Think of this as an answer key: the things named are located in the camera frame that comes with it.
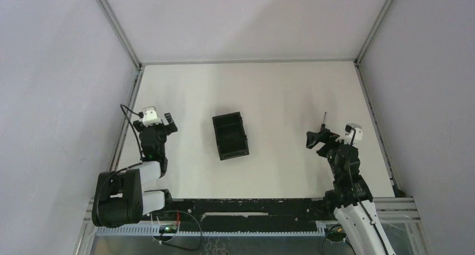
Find white slotted cable duct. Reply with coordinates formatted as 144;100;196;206
96;222;326;237

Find black plastic bin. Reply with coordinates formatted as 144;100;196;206
212;112;249;161

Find left black camera cable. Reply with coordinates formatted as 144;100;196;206
119;104;145;161

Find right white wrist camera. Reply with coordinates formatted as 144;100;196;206
337;123;363;145

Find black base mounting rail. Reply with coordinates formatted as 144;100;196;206
166;198;336;231

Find aluminium frame profiles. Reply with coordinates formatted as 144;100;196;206
96;0;432;254

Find black handled screwdriver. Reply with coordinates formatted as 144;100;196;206
320;112;327;130

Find black loop cable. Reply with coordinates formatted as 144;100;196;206
151;210;203;252

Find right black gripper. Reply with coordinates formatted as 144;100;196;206
306;127;355;179

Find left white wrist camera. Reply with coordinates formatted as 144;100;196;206
142;106;162;127

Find small green circuit board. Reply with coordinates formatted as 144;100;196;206
159;225;178;234

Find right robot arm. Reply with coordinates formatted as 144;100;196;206
306;124;395;254

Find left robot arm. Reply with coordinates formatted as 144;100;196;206
91;110;178;228

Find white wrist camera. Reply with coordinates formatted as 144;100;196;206
337;123;363;145
142;106;162;127

